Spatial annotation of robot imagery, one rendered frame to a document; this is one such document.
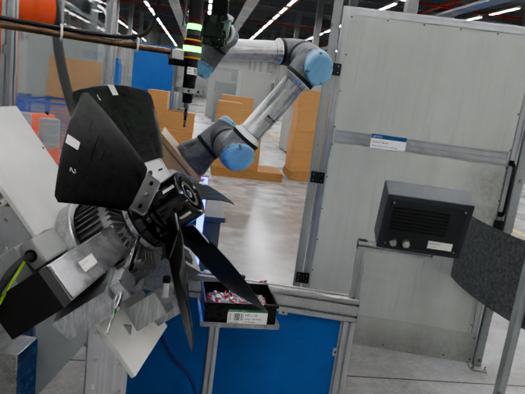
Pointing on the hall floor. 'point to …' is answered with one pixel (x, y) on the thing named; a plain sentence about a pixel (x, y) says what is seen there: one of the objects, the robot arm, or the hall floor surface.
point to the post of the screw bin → (210, 359)
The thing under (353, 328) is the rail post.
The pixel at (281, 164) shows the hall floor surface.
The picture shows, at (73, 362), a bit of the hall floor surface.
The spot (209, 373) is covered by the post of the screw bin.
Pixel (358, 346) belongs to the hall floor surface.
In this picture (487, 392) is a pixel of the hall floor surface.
